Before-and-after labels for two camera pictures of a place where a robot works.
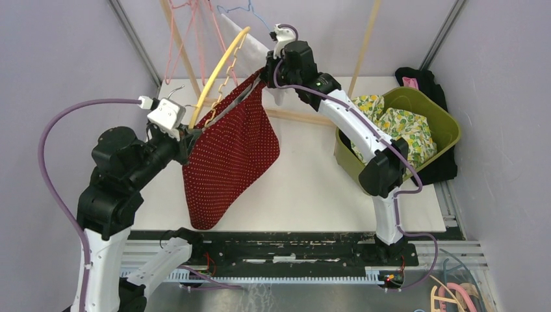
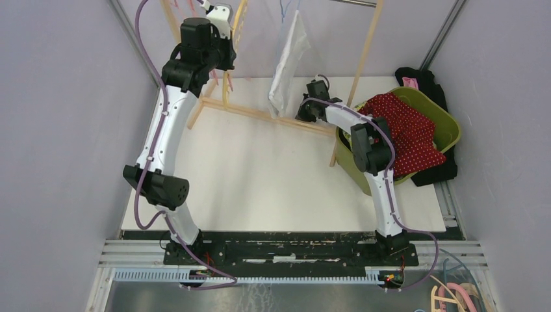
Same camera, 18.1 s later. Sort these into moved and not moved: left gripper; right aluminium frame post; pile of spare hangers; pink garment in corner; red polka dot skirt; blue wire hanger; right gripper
Moved: left gripper; blue wire hanger; red polka dot skirt; right gripper
Not moved: right aluminium frame post; pile of spare hangers; pink garment in corner
